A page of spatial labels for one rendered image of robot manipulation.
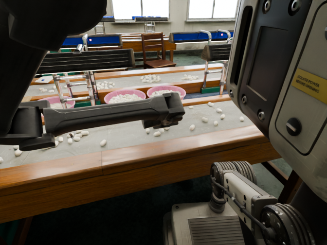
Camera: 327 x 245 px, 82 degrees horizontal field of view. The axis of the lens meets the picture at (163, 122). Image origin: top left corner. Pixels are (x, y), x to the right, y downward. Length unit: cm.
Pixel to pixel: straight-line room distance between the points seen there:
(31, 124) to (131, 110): 23
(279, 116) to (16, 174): 81
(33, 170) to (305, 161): 80
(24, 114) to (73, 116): 10
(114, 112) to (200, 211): 64
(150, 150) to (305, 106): 65
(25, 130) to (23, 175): 36
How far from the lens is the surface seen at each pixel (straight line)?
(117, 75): 172
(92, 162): 78
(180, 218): 93
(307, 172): 20
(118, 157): 77
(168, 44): 374
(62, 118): 50
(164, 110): 54
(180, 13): 621
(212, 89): 158
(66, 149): 92
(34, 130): 51
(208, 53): 99
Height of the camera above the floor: 127
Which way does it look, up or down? 32 degrees down
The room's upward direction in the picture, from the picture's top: straight up
